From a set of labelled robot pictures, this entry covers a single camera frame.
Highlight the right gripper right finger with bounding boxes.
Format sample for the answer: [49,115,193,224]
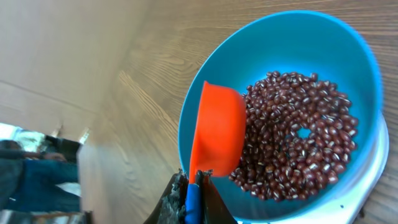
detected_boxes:
[195,171,237,224]

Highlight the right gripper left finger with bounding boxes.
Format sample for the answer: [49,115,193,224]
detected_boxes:
[144,169,188,224]

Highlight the orange measuring scoop blue handle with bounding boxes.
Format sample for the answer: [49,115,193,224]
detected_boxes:
[185,81,246,224]

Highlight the red beans in bowl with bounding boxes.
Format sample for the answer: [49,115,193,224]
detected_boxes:
[229,71,359,201]

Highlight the white digital kitchen scale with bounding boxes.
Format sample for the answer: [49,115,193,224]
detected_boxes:
[236,111,390,224]

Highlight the blue plastic bowl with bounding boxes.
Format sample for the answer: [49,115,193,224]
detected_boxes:
[178,11,383,223]

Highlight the person in blue clothes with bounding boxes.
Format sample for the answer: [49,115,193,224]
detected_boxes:
[1,140,80,212]

